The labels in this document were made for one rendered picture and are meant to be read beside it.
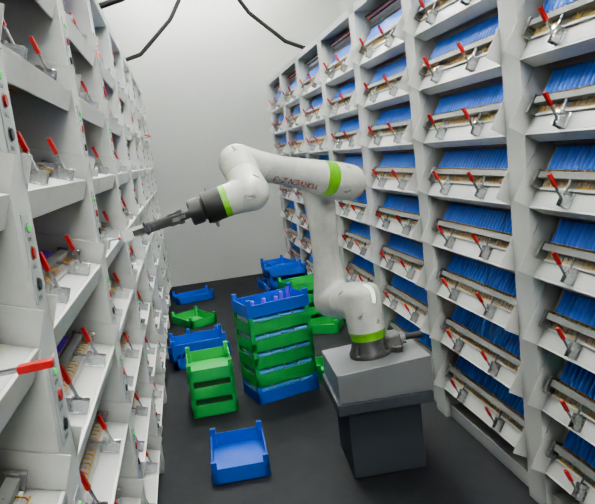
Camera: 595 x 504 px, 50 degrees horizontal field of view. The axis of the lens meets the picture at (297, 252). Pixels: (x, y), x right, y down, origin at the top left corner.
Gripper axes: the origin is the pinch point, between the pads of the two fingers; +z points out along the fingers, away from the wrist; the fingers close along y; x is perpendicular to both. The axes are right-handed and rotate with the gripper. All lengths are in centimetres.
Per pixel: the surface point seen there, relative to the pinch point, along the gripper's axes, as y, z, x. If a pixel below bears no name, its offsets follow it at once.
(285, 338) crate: 95, -36, -72
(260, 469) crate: 28, -8, -93
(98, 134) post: 42, 4, 32
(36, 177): -72, 4, 18
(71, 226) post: -27.8, 9.6, 7.7
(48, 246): -28.1, 16.0, 5.1
